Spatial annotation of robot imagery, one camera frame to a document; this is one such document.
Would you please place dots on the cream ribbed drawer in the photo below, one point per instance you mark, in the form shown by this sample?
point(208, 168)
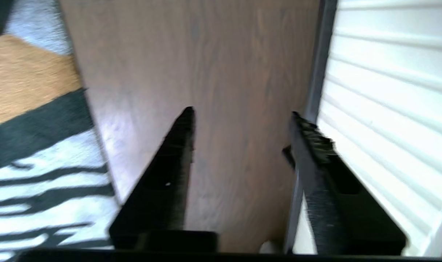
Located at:
point(388, 91)

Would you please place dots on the patterned rug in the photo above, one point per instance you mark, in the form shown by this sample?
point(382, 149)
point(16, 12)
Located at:
point(24, 91)

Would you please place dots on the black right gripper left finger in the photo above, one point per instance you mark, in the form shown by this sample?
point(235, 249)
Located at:
point(159, 196)

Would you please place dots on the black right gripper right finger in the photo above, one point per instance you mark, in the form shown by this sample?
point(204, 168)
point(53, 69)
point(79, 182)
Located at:
point(337, 203)

